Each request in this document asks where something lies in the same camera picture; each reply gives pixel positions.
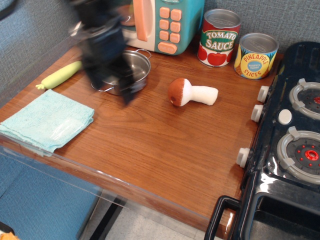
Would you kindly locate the light blue cloth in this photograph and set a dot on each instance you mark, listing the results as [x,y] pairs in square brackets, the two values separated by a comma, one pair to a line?
[48,123]

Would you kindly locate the pineapple slices can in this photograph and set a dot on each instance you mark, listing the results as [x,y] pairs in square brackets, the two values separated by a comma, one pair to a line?
[255,56]

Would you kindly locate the toy microwave teal and cream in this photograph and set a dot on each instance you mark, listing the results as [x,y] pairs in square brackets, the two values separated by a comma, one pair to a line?
[161,26]

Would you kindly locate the steel pot with handles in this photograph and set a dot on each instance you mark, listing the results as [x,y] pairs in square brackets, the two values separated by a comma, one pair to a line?
[140,65]

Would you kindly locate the orange object bottom left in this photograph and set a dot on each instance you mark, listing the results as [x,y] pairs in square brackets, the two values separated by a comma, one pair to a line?
[7,233]

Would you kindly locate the black toy stove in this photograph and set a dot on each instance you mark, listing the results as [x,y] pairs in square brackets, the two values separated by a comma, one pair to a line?
[280,188]

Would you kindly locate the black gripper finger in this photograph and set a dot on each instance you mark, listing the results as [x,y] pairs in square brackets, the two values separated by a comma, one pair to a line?
[126,80]
[97,75]

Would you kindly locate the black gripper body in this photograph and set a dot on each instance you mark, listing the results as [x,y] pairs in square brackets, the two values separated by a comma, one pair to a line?
[100,35]

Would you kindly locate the spoon with green handle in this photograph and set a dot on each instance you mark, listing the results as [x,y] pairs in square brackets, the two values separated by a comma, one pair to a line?
[60,76]

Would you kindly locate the plush brown white mushroom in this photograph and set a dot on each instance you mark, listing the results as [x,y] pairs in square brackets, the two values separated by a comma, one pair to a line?
[181,91]

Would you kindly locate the tomato sauce can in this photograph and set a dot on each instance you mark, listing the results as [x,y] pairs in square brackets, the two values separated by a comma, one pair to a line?
[220,30]

